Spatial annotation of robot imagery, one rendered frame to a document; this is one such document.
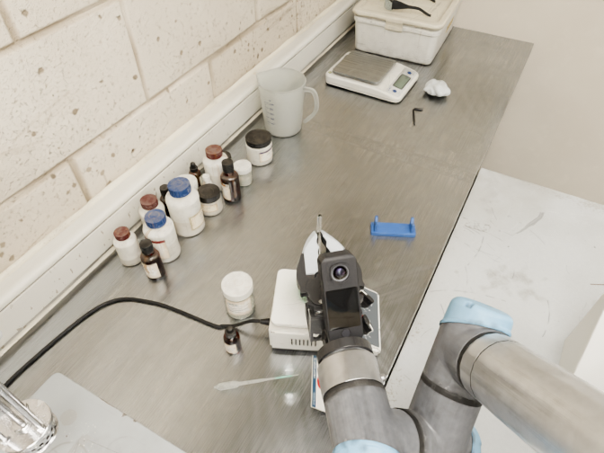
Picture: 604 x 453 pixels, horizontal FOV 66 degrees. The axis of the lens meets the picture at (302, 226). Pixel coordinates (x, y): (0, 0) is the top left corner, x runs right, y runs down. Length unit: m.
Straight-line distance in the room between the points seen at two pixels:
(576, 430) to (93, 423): 0.71
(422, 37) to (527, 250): 0.84
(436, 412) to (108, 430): 0.53
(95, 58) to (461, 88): 1.09
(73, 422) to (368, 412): 0.53
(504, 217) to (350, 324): 0.68
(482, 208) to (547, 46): 0.95
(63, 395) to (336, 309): 0.53
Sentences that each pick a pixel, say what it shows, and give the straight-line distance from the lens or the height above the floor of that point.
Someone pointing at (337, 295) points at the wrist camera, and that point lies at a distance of 0.58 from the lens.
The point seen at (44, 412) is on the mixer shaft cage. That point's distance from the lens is 0.74.
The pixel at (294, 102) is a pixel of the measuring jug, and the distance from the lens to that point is 1.27.
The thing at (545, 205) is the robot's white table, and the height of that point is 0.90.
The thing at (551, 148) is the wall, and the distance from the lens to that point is 2.21.
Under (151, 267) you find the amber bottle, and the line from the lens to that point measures 0.99.
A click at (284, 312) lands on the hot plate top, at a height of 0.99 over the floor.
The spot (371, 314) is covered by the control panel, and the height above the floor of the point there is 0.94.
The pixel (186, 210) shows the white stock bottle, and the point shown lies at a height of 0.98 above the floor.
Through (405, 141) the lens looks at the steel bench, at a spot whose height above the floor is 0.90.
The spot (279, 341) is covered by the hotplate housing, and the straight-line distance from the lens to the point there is 0.86.
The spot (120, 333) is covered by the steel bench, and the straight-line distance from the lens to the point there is 0.97.
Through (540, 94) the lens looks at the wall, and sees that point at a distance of 2.10.
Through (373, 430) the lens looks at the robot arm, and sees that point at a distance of 0.54.
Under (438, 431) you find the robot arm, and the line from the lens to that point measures 0.60.
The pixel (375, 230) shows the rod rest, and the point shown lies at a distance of 1.06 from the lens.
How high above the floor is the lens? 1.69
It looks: 47 degrees down
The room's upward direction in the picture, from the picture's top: straight up
